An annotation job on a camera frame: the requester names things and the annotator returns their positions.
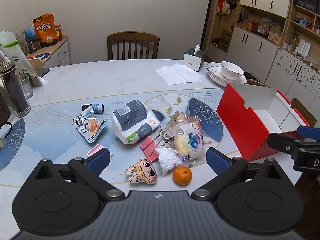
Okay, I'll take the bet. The green white tissue box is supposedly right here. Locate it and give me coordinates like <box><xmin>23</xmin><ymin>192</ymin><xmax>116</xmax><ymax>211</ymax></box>
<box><xmin>183</xmin><ymin>44</ymin><xmax>206</xmax><ymax>70</ymax></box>

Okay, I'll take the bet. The pink binder clip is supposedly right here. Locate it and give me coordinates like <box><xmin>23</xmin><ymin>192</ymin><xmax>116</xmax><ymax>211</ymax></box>
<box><xmin>87</xmin><ymin>144</ymin><xmax>113</xmax><ymax>158</ymax></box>
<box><xmin>139</xmin><ymin>130</ymin><xmax>175</xmax><ymax>162</ymax></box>

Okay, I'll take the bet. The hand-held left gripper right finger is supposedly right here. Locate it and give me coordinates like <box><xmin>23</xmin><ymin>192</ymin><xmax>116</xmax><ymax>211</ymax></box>
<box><xmin>191</xmin><ymin>147</ymin><xmax>282</xmax><ymax>201</ymax></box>

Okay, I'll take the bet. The white wooden cabinet wall unit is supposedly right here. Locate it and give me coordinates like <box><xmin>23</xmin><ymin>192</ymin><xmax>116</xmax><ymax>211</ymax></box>
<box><xmin>205</xmin><ymin>0</ymin><xmax>320</xmax><ymax>99</ymax></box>

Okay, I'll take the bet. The gold snack packet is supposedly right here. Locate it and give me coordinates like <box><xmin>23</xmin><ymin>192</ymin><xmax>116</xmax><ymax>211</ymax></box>
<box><xmin>164</xmin><ymin>111</ymin><xmax>202</xmax><ymax>140</ymax></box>

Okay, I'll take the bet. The orange snack bag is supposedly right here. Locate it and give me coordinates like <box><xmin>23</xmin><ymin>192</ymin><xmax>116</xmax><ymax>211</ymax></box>
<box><xmin>32</xmin><ymin>13</ymin><xmax>57</xmax><ymax>48</ymax></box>

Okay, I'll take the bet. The white porcelain plate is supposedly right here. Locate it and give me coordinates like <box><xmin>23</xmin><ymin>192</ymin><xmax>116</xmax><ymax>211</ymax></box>
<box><xmin>206</xmin><ymin>65</ymin><xmax>247</xmax><ymax>85</ymax></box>

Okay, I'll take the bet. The clear blueberry bread packet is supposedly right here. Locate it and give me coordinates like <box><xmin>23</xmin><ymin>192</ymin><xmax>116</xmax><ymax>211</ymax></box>
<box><xmin>162</xmin><ymin>124</ymin><xmax>207</xmax><ymax>163</ymax></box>

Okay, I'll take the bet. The red cardboard box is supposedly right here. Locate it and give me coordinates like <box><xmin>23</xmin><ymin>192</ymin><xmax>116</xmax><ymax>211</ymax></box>
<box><xmin>216</xmin><ymin>83</ymin><xmax>312</xmax><ymax>161</ymax></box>

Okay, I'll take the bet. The stack of white plates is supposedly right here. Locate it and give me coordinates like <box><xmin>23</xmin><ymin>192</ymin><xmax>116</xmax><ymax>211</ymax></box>
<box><xmin>207</xmin><ymin>62</ymin><xmax>247</xmax><ymax>83</ymax></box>

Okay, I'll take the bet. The white marble desktop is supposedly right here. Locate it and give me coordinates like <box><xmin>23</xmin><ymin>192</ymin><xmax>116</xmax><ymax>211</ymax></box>
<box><xmin>0</xmin><ymin>59</ymin><xmax>313</xmax><ymax>233</ymax></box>

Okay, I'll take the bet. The small blue bottle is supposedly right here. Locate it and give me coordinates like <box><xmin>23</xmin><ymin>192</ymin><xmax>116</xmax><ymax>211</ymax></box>
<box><xmin>82</xmin><ymin>103</ymin><xmax>104</xmax><ymax>114</ymax></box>

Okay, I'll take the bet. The tall jar with dark contents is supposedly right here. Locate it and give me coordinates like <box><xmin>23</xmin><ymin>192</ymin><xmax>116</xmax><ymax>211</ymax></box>
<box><xmin>0</xmin><ymin>60</ymin><xmax>31</xmax><ymax>117</ymax></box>

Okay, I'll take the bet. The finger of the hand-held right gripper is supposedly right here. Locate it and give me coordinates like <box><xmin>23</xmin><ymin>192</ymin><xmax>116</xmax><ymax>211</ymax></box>
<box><xmin>297</xmin><ymin>124</ymin><xmax>320</xmax><ymax>141</ymax></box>
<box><xmin>267</xmin><ymin>132</ymin><xmax>304</xmax><ymax>156</ymax></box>

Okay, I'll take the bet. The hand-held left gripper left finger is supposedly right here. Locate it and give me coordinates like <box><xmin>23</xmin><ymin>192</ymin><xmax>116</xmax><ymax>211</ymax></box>
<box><xmin>34</xmin><ymin>147</ymin><xmax>126</xmax><ymax>201</ymax></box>

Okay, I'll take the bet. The white paper napkin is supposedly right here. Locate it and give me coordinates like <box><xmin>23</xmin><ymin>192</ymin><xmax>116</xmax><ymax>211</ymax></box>
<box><xmin>155</xmin><ymin>64</ymin><xmax>202</xmax><ymax>85</ymax></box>

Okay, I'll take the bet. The dark slatted wooden chair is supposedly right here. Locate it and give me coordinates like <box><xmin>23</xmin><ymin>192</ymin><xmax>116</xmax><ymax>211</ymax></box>
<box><xmin>107</xmin><ymin>32</ymin><xmax>160</xmax><ymax>61</ymax></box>

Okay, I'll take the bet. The clear drinking glass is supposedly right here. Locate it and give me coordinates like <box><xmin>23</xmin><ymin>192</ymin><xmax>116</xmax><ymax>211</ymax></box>
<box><xmin>19</xmin><ymin>76</ymin><xmax>34</xmax><ymax>99</ymax></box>

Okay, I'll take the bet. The rabbit plush keychain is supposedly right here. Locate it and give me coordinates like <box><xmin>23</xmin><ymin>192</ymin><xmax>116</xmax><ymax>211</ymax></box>
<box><xmin>125</xmin><ymin>158</ymin><xmax>158</xmax><ymax>185</ymax></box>

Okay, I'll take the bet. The white grey plastic pack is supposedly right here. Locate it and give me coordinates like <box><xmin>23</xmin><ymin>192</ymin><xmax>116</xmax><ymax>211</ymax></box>
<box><xmin>112</xmin><ymin>99</ymin><xmax>165</xmax><ymax>145</ymax></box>

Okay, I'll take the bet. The low white side cabinet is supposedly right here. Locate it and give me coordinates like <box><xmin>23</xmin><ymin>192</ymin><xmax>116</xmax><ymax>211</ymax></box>
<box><xmin>26</xmin><ymin>35</ymin><xmax>71</xmax><ymax>68</ymax></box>

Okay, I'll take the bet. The bag of white beads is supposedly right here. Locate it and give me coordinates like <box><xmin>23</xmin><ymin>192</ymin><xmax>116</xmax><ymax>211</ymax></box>
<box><xmin>154</xmin><ymin>146</ymin><xmax>182</xmax><ymax>176</ymax></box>

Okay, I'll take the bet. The white porcelain bowl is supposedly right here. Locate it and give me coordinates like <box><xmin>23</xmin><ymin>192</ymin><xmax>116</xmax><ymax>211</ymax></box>
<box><xmin>220</xmin><ymin>61</ymin><xmax>245</xmax><ymax>81</ymax></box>

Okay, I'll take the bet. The orange tangerine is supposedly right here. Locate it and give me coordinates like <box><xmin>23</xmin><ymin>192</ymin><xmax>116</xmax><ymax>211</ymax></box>
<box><xmin>173</xmin><ymin>166</ymin><xmax>193</xmax><ymax>186</ymax></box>

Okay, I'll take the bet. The dark wooden door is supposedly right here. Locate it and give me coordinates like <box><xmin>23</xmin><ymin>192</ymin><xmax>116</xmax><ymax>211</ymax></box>
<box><xmin>200</xmin><ymin>0</ymin><xmax>215</xmax><ymax>53</ymax></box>

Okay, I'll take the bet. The white blue snack packet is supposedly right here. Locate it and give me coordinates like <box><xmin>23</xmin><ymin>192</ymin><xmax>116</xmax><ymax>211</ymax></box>
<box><xmin>71</xmin><ymin>106</ymin><xmax>107</xmax><ymax>143</ymax></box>

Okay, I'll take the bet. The red white tote bag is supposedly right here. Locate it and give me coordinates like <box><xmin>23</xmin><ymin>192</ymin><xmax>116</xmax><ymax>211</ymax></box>
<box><xmin>216</xmin><ymin>0</ymin><xmax>232</xmax><ymax>14</ymax></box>

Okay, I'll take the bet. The white green plastic bag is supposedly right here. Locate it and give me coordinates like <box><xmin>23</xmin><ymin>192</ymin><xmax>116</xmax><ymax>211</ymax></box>
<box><xmin>0</xmin><ymin>30</ymin><xmax>48</xmax><ymax>86</ymax></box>

